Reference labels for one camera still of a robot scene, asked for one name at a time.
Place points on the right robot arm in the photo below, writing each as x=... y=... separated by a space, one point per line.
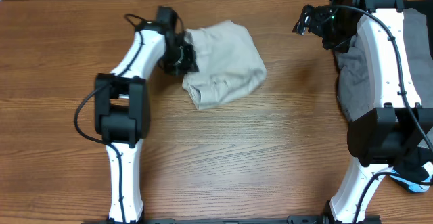
x=396 y=121

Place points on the beige shorts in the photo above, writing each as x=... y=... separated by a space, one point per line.
x=229 y=65

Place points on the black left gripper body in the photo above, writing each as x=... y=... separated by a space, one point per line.
x=176 y=59

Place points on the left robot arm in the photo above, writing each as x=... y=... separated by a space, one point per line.
x=122 y=105

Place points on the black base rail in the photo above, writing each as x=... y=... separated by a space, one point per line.
x=230 y=221

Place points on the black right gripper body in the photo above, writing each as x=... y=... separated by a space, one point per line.
x=335 y=28

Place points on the light blue garment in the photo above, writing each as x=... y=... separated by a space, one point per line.
x=409 y=181

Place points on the grey garment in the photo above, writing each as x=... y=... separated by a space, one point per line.
x=353 y=83

